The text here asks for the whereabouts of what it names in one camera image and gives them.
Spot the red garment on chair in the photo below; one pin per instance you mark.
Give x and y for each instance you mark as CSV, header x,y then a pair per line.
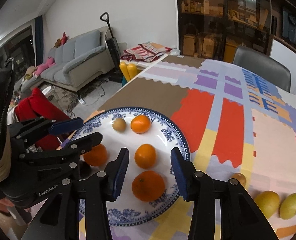
x,y
38,105

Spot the grey chair left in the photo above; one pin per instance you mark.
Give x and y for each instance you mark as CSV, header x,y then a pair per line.
x,y
263,66

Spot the blue white porcelain plate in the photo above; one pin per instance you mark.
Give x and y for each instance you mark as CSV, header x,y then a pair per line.
x,y
164,135

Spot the left human hand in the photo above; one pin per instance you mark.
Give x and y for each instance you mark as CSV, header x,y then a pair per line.
x,y
5,203

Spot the small orange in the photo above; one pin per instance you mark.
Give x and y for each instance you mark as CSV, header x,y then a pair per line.
x,y
140,124
145,156

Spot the yellow green pear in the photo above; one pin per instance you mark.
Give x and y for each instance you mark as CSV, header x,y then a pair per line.
x,y
268,202
288,207

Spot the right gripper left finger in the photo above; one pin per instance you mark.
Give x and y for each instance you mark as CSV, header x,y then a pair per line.
x,y
58,218

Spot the brown kiwi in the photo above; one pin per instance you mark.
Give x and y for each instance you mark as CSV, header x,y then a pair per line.
x,y
119,125
240,178

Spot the grey sofa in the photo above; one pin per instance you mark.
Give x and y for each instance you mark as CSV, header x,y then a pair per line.
x,y
74,64

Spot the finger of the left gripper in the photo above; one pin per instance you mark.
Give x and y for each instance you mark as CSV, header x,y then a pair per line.
x,y
80,144
35,129

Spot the folded striped cloth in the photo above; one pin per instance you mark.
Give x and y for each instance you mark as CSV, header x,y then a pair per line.
x,y
145,52

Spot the black upright vacuum cleaner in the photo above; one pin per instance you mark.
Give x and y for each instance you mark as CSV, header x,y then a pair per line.
x,y
114,51

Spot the colourful patchwork tablecloth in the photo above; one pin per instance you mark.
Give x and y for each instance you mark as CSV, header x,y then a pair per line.
x,y
232,119

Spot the large orange front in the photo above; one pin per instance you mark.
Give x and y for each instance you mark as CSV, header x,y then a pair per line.
x,y
148,186

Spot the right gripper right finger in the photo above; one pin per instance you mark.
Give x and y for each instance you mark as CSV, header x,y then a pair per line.
x,y
240,216

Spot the dark glass display cabinet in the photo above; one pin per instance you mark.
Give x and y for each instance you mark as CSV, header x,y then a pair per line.
x,y
213,29

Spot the medium orange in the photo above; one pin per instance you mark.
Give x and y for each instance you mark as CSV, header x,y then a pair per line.
x,y
97,156

